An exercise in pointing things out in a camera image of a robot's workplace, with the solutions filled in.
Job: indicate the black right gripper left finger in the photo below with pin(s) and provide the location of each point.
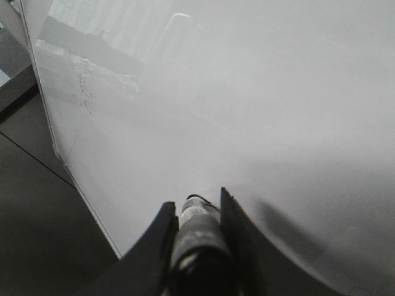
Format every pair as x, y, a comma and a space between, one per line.
143, 270

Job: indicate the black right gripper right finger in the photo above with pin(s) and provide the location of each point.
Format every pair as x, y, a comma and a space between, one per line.
262, 269

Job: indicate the white whiteboard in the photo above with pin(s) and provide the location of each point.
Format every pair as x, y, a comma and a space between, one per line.
289, 105

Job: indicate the white black whiteboard marker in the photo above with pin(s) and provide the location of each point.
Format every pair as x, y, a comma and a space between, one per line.
201, 262

